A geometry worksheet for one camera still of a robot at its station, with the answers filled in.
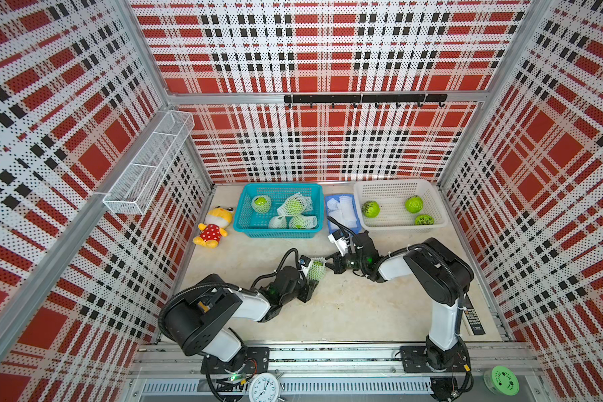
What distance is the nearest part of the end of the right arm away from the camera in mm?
765

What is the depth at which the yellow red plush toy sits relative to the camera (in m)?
0.98

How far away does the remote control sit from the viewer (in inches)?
31.3
